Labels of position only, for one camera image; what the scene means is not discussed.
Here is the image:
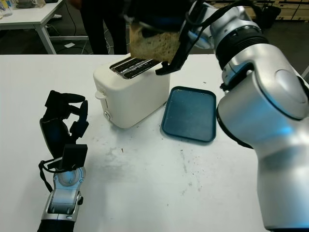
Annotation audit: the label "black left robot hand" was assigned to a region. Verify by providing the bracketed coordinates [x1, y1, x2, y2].
[40, 90, 89, 160]

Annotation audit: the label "clear plastic cup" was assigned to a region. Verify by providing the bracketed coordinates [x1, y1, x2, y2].
[0, 0, 13, 17]

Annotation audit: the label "stacked wooden crates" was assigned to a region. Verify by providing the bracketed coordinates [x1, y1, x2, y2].
[212, 0, 309, 22]

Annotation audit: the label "black waste bin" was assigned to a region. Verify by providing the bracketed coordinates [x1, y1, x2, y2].
[261, 6, 276, 29]

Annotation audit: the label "person in black trousers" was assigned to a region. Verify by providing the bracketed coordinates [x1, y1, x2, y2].
[79, 0, 129, 55]

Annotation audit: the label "white two-slot toaster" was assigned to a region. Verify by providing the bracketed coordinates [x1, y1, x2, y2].
[93, 54, 171, 129]

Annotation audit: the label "brown bread slice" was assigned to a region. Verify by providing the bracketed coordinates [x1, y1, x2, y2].
[129, 20, 182, 64]

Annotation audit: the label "grey plastic bag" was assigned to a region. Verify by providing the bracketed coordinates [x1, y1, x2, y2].
[16, 0, 45, 9]

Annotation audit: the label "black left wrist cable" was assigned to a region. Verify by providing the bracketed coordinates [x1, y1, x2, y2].
[38, 158, 73, 193]

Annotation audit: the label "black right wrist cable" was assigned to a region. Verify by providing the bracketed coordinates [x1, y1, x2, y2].
[185, 0, 263, 28]

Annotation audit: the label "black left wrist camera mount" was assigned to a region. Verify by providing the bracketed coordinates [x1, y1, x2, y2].
[47, 144, 88, 171]

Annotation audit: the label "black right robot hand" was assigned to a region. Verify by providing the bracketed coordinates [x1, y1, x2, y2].
[123, 0, 188, 33]

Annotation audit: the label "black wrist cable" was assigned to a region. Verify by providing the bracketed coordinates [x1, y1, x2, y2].
[38, 158, 73, 193]
[185, 0, 263, 28]

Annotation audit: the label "white office desk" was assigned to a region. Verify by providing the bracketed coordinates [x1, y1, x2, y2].
[0, 0, 89, 55]

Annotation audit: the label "blue plastic tray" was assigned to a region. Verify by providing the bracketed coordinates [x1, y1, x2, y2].
[161, 86, 217, 143]

